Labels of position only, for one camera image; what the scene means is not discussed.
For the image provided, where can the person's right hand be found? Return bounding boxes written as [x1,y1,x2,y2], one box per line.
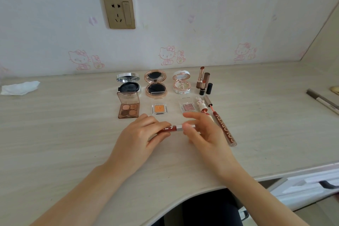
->
[182,112,239,182]

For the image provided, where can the person's left hand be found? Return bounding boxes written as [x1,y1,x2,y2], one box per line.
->
[106,113,173,179]

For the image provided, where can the brown eyeshadow quad palette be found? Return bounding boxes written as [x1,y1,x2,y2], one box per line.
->
[117,91,140,119]

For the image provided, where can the red lip gloss tube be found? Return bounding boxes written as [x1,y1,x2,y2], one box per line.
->
[148,124,196,142]

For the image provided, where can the orange single eyeshadow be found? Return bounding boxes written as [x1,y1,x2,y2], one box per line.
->
[151,99,169,115]

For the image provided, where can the pink glitter single eyeshadow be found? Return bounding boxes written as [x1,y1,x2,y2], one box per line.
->
[179,97,197,114]

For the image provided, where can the silver round cushion compact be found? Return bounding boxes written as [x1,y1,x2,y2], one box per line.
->
[116,72,141,94]

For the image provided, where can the rose gold floral compact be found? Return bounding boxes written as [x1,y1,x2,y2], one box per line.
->
[144,69,168,99]

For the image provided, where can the white round blush compact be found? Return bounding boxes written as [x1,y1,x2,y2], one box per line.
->
[172,70,192,95]

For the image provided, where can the rose gold brown lipstick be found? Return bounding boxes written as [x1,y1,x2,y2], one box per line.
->
[196,66,206,89]

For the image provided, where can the grey eyebrow pencil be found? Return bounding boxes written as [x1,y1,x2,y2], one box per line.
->
[307,88,339,110]

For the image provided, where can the white grey eyeliner pen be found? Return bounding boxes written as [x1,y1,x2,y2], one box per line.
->
[315,96,339,115]

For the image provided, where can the person's right forearm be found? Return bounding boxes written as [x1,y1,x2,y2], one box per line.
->
[220,169,310,226]

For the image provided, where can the person's left forearm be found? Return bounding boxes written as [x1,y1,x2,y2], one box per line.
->
[30,165,127,226]

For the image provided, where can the person's black trousers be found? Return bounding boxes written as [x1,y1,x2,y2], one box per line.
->
[156,189,247,226]

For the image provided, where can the crumpled white tissue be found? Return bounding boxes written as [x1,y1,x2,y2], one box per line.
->
[0,81,41,96]

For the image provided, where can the light wooden side panel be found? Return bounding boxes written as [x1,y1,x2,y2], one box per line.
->
[301,3,339,81]

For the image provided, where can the dark drawer handle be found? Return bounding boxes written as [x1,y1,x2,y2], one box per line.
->
[319,180,339,189]

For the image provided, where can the gold wall socket plate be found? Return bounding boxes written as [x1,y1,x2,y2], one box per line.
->
[103,0,136,30]

